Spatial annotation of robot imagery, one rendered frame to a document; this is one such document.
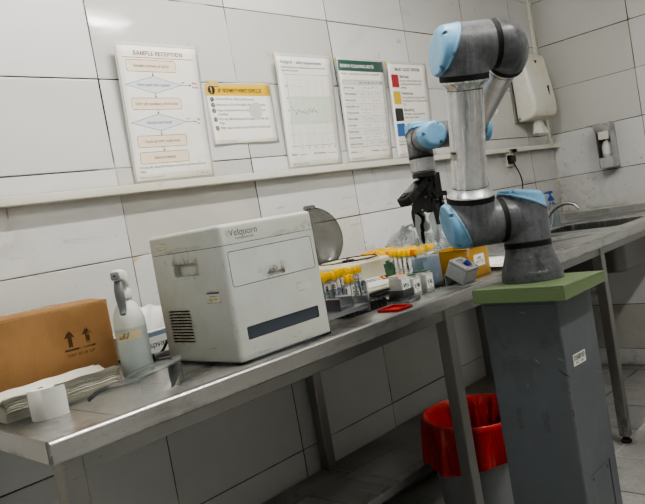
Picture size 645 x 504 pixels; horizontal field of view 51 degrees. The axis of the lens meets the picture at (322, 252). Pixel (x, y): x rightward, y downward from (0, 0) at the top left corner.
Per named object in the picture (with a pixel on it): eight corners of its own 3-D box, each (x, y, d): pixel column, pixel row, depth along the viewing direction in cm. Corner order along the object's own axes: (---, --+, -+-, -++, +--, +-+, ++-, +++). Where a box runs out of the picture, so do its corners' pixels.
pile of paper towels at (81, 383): (5, 425, 125) (0, 400, 125) (-16, 420, 133) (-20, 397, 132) (125, 385, 143) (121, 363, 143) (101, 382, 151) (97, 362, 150)
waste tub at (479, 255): (472, 280, 213) (467, 249, 212) (436, 282, 222) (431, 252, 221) (492, 272, 223) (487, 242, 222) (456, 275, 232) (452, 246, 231)
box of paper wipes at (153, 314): (137, 360, 171) (127, 312, 171) (111, 360, 179) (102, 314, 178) (204, 338, 189) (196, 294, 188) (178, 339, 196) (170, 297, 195)
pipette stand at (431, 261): (431, 289, 207) (426, 257, 207) (412, 290, 212) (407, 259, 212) (447, 283, 215) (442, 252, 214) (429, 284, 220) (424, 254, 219)
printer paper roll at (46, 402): (40, 423, 122) (34, 392, 122) (27, 420, 126) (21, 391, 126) (70, 413, 126) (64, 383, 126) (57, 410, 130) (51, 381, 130)
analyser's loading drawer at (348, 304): (316, 328, 160) (312, 307, 160) (297, 329, 164) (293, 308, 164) (371, 309, 175) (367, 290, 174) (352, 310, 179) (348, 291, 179)
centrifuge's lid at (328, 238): (286, 208, 231) (274, 213, 237) (304, 279, 229) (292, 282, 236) (335, 200, 244) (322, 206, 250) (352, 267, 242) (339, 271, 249)
